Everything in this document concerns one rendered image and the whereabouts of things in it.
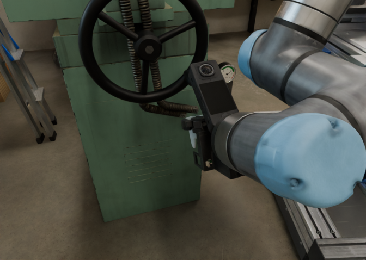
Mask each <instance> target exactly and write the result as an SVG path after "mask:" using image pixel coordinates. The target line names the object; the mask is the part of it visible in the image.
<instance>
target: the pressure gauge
mask: <svg viewBox="0 0 366 260"><path fill-rule="evenodd" d="M218 66H219V68H220V70H221V73H222V75H223V77H224V79H225V82H226V83H229V82H231V81H232V80H233V79H234V78H235V75H236V69H235V67H234V66H232V65H231V64H230V63H228V62H222V63H220V64H219V65H218ZM226 73H229V74H228V75H226Z"/></svg>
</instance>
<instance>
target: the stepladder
mask: <svg viewBox="0 0 366 260"><path fill-rule="evenodd" d="M0 33H1V34H2V35H3V36H4V38H5V39H6V41H7V43H8V44H9V46H10V48H11V50H12V51H10V50H9V49H8V47H7V45H6V43H5V41H4V40H3V38H2V36H1V34H0V53H1V55H2V57H3V60H2V58H1V56H0V72H1V74H2V76H3V77H4V79H5V81H6V83H7V85H8V87H9V88H10V90H11V92H12V94H13V95H14V97H15V99H16V101H17V103H18V105H19V106H20V108H21V110H22V112H23V114H24V116H25V117H26V119H27V121H28V123H29V125H30V127H31V129H32V130H33V132H34V134H35V136H36V141H37V143H38V144H41V143H42V142H43V141H44V138H45V136H44V134H43V132H42V133H41V132H40V130H39V128H38V126H37V125H36V123H35V121H34V119H33V117H32V115H31V113H30V111H29V109H28V103H30V105H31V107H32V108H33V110H34V112H35V113H36V115H37V117H38V119H39V122H40V125H41V127H43V128H44V129H45V131H46V133H47V134H48V136H49V139H50V141H55V140H56V136H57V133H56V131H55V130H53V128H52V126H51V124H50V122H49V120H48V119H47V117H46V115H45V113H44V111H43V110H42V108H41V106H40V104H39V102H38V101H40V102H41V103H42V105H43V107H44V108H45V110H46V112H47V114H48V116H49V117H50V119H51V122H52V124H53V125H56V124H57V119H56V117H55V115H53V113H52V111H51V109H50V108H49V106H48V104H47V102H46V100H45V98H44V92H45V90H44V87H40V88H39V87H38V85H37V84H36V82H35V80H34V78H33V76H32V74H31V73H30V71H29V69H28V67H27V65H26V63H25V61H24V60H23V57H24V55H25V52H24V50H23V49H20V50H18V49H19V46H18V45H17V44H16V42H15V41H14V40H13V38H12V37H11V36H10V34H9V32H8V30H7V29H6V27H5V25H4V23H3V21H2V19H1V17H0ZM16 60H17V61H18V62H19V64H20V66H21V67H22V69H23V71H24V73H25V75H26V76H27V78H28V80H29V82H30V84H31V85H32V87H33V89H31V88H30V86H29V85H28V83H27V81H26V79H25V77H24V75H23V74H22V72H21V70H20V68H19V66H18V65H17V63H16ZM5 63H6V64H7V65H8V67H9V69H10V70H11V72H12V74H13V76H14V77H15V79H16V81H17V82H18V84H19V86H20V88H21V90H22V91H23V93H24V95H25V96H26V98H27V100H26V104H25V102H24V100H23V98H22V96H21V94H20V92H19V90H18V88H17V86H16V85H15V83H14V81H13V79H12V77H11V75H10V73H9V71H8V69H7V67H6V66H5Z"/></svg>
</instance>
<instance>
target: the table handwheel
mask: <svg viewBox="0 0 366 260"><path fill-rule="evenodd" d="M110 1H111V0H90V1H89V2H88V4H87V6H86V7H85V9H84V12H83V14H82V17H81V20H80V25H79V28H78V47H79V51H80V56H81V59H82V62H83V65H84V67H85V68H86V70H87V72H88V73H89V75H90V76H91V78H92V79H93V81H94V82H95V83H96V84H97V85H98V86H99V87H100V88H102V89H103V90H104V91H105V92H107V93H109V94H110V95H112V96H114V97H116V98H119V99H121V100H124V101H128V102H133V103H153V102H158V101H162V100H165V99H167V98H170V97H172V96H174V95H176V94H177V93H179V92H180V91H181V90H183V89H184V88H185V87H187V86H188V83H187V82H186V80H185V76H184V74H183V75H182V76H181V77H180V78H179V79H178V80H177V81H175V82H174V83H172V84H171V85H169V86H167V87H165V88H163V89H160V90H156V91H151V92H147V91H148V75H149V66H150V62H151V61H154V60H156V59H157V58H158V57H159V56H160V55H161V53H162V43H164V42H166V41H167V40H169V39H171V38H173V37H175V36H177V35H179V34H181V33H183V32H185V31H187V30H189V29H191V28H193V27H195V29H196V38H197V42H196V50H195V53H194V56H193V59H192V61H191V63H190V64H192V63H198V62H202V61H204V59H205V56H206V52H207V48H208V26H207V23H206V19H205V16H204V13H203V10H202V8H201V6H200V5H199V3H198V1H197V0H179V1H180V2H181V3H182V4H183V5H184V7H185V8H186V9H187V11H188V12H189V13H190V16H191V18H192V20H190V21H188V22H186V23H184V24H182V25H180V26H178V27H176V28H174V29H172V30H170V31H168V32H166V33H164V34H161V35H159V36H156V35H155V33H153V32H151V31H149V30H143V29H144V28H143V25H142V23H134V27H135V28H134V30H135V33H134V32H133V31H131V30H129V29H128V28H126V27H125V26H123V25H122V24H120V23H119V22H117V21H116V20H115V19H113V18H111V17H110V16H109V15H107V14H106V13H104V12H103V11H102V10H103V9H104V7H105V6H106V5H107V4H108V3H109V2H110ZM97 18H98V19H100V20H101V21H103V22H104V23H106V24H108V25H109V26H111V27H113V28H114V29H116V30H117V31H119V32H120V33H122V34H123V35H124V36H126V37H127V38H129V39H130V40H132V41H133V48H134V50H135V53H136V55H137V57H138V58H139V59H141V60H142V81H141V91H140V92H136V91H131V90H127V89H124V88H122V87H120V86H118V85H116V84H115V83H113V82H112V81H111V80H110V79H109V78H108V77H106V75H105V74H104V73H103V72H102V71H101V69H100V67H99V66H98V64H97V62H96V59H95V56H94V52H93V43H92V39H93V30H94V26H95V23H96V20H97ZM187 70H190V65H189V67H188V68H187Z"/></svg>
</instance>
